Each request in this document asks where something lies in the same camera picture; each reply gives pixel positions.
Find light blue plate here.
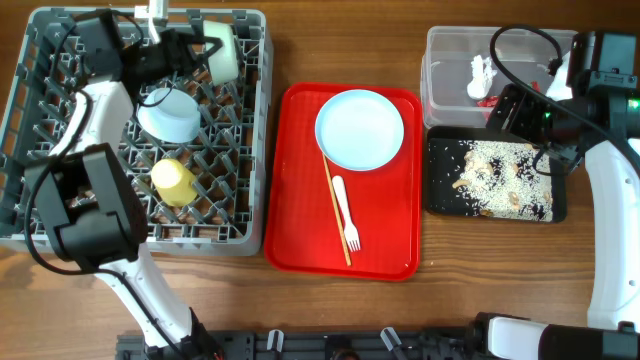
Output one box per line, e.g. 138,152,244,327
314,89,404,172

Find mint green bowl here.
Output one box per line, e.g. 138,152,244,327
203,20,240,86

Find yellow plastic cup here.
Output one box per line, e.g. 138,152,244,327
151,159,198,207

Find light blue bowl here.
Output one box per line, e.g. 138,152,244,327
137,88,201,143

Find white plastic fork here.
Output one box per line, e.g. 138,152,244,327
332,176,361,252

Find black waste tray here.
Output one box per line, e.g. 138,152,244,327
424,125,568,224

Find grey dishwasher rack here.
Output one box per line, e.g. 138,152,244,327
1,7,273,256

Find red plastic tray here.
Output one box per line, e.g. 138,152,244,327
264,82,424,281

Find wooden chopstick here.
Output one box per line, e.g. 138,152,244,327
322,154,352,267

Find rice and nut scraps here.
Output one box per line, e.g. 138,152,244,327
432,139,555,222

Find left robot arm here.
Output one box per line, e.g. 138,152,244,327
24,9,239,359

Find red snack wrapper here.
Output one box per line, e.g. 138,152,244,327
476,81,540,108

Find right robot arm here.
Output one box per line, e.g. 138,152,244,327
465,31,639,359

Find clear plastic bin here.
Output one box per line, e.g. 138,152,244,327
420,26,556,128

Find white tissue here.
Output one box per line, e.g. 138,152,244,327
466,55,497,100

